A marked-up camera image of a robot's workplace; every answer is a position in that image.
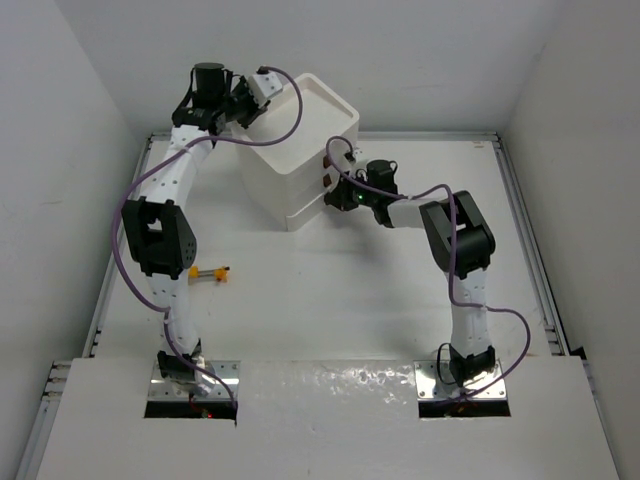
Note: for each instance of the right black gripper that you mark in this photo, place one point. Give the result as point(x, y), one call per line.
point(341, 197)

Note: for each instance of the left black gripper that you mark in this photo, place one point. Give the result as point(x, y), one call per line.
point(255, 110)

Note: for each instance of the white drawer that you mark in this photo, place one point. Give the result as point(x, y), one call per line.
point(306, 189)
point(305, 215)

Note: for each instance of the white bottom drawer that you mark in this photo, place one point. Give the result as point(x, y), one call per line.
point(305, 215)

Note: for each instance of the white drawer cabinet box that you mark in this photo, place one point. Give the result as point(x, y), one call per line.
point(266, 171)

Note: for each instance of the yellow clamp tool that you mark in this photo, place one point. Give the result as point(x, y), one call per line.
point(217, 275)

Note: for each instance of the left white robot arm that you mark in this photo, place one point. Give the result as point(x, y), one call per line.
point(160, 238)

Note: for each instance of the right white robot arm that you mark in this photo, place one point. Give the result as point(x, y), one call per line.
point(460, 243)

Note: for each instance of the white front cover board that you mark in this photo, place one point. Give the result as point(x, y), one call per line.
point(327, 420)

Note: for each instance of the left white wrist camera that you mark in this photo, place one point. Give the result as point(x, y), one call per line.
point(264, 87)

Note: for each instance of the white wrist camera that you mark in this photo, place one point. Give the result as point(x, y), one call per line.
point(264, 87)
point(352, 157)

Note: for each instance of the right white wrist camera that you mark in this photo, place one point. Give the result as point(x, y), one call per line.
point(352, 157)

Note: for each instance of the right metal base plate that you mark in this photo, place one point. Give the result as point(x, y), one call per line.
point(434, 382)

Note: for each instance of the metal base plate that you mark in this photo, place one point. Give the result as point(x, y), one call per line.
point(434, 382)
point(202, 387)

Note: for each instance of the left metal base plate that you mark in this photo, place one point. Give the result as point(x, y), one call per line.
point(202, 387)

